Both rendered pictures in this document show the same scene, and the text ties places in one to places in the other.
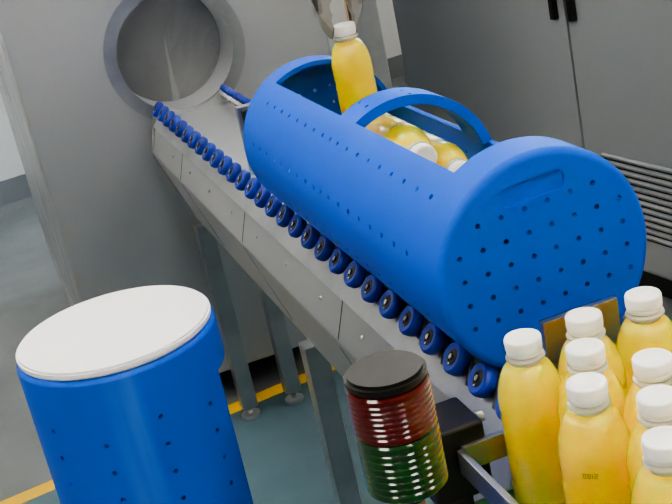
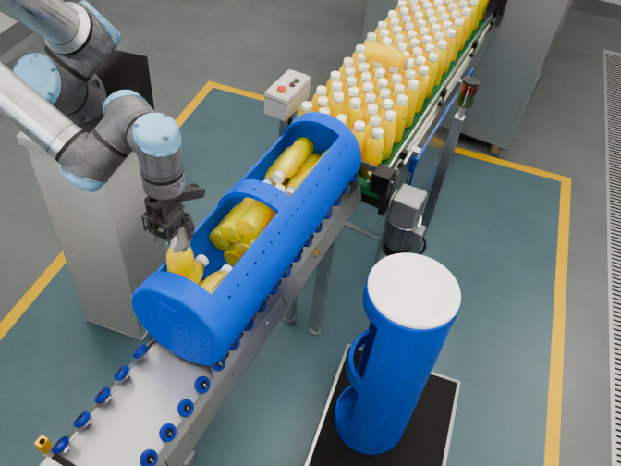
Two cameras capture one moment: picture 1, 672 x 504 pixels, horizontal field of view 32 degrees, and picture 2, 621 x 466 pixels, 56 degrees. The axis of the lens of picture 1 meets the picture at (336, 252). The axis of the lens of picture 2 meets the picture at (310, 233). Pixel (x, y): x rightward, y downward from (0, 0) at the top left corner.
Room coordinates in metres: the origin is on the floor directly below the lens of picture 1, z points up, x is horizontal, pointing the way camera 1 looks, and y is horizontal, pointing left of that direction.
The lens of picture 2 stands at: (2.60, 0.74, 2.39)
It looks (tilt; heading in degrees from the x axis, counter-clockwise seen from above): 47 degrees down; 218
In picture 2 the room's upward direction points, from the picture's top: 7 degrees clockwise
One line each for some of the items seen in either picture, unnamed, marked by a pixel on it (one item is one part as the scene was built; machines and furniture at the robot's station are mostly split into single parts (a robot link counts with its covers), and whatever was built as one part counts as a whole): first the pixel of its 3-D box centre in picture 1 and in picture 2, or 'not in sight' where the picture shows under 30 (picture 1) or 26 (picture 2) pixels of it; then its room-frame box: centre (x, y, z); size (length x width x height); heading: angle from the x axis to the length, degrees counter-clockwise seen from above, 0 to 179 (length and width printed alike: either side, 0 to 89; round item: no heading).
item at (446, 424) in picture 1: (452, 455); (381, 181); (1.16, -0.08, 0.95); 0.10 x 0.07 x 0.10; 106
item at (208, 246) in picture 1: (227, 322); not in sight; (3.19, 0.35, 0.31); 0.06 x 0.06 x 0.63; 16
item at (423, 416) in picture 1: (391, 402); (468, 87); (0.79, -0.02, 1.23); 0.06 x 0.06 x 0.04
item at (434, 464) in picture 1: (401, 454); (466, 97); (0.79, -0.02, 1.18); 0.06 x 0.06 x 0.05
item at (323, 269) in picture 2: not in sight; (321, 291); (1.30, -0.18, 0.31); 0.06 x 0.06 x 0.63; 16
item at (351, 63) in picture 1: (356, 85); (180, 268); (2.05, -0.10, 1.18); 0.07 x 0.07 x 0.19
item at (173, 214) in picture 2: not in sight; (165, 209); (2.08, -0.09, 1.43); 0.09 x 0.08 x 0.12; 15
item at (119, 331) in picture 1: (114, 330); (414, 288); (1.54, 0.33, 1.03); 0.28 x 0.28 x 0.01
